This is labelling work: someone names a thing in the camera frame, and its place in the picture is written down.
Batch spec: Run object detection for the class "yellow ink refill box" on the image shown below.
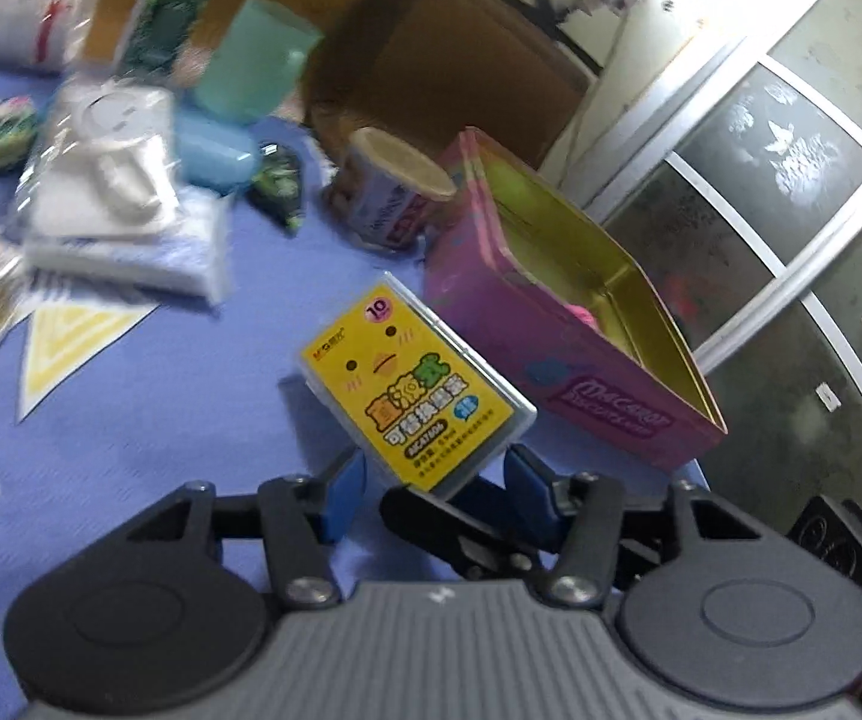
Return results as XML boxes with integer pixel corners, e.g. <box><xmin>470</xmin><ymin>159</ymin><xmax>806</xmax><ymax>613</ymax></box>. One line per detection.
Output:
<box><xmin>298</xmin><ymin>271</ymin><xmax>536</xmax><ymax>499</ymax></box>

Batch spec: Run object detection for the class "pink fluffy object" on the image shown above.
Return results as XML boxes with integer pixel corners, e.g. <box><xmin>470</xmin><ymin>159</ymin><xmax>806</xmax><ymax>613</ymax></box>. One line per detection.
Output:
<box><xmin>567</xmin><ymin>304</ymin><xmax>600</xmax><ymax>332</ymax></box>

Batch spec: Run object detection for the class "white wet wipes pack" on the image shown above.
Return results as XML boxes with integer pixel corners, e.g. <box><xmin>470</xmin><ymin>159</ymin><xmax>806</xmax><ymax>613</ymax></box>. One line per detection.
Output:
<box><xmin>24</xmin><ymin>185</ymin><xmax>236</xmax><ymax>305</ymax></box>

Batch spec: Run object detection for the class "green correction tape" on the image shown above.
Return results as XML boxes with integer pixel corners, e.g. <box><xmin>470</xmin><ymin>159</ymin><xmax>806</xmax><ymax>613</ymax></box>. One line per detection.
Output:
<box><xmin>247</xmin><ymin>143</ymin><xmax>304</xmax><ymax>236</ymax></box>

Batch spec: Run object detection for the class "blue plastic case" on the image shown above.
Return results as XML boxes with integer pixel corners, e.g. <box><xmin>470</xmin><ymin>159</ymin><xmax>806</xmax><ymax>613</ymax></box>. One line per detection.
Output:
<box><xmin>175</xmin><ymin>106</ymin><xmax>260</xmax><ymax>193</ymax></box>

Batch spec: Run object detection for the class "smiley bag of cotton pads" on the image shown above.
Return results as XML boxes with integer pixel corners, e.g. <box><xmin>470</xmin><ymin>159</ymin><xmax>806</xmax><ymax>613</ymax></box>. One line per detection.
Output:
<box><xmin>11</xmin><ymin>73</ymin><xmax>180</xmax><ymax>241</ymax></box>

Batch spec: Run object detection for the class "pink biscuit tin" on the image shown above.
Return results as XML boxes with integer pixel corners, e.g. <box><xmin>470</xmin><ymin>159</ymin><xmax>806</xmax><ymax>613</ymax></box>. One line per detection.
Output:
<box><xmin>422</xmin><ymin>128</ymin><xmax>727</xmax><ymax>472</ymax></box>

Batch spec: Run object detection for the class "blue patterned tablecloth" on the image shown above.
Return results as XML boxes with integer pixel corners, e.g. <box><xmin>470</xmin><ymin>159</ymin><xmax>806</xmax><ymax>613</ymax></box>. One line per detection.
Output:
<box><xmin>0</xmin><ymin>62</ymin><xmax>706</xmax><ymax>720</ymax></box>

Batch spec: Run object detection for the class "frosted glass sliding door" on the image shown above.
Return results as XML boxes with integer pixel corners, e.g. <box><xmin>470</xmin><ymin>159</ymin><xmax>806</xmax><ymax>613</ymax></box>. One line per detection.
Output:
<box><xmin>543</xmin><ymin>0</ymin><xmax>862</xmax><ymax>528</ymax></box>

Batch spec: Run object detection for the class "peanut can with lid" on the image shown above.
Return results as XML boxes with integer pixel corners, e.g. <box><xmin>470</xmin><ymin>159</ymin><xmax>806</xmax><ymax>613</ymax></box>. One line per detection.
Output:
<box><xmin>323</xmin><ymin>127</ymin><xmax>456</xmax><ymax>250</ymax></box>

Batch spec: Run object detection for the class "teal plastic mug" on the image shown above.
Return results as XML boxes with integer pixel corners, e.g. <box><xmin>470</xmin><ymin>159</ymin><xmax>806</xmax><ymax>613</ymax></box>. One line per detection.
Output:
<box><xmin>191</xmin><ymin>0</ymin><xmax>322</xmax><ymax>125</ymax></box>

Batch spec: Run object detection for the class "brown chair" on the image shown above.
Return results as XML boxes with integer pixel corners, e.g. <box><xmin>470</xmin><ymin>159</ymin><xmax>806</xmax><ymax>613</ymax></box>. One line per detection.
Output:
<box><xmin>301</xmin><ymin>0</ymin><xmax>590</xmax><ymax>169</ymax></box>

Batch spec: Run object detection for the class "green drink carton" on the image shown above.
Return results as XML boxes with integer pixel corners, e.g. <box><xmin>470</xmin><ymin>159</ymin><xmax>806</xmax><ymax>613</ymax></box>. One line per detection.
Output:
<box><xmin>113</xmin><ymin>0</ymin><xmax>209</xmax><ymax>83</ymax></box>

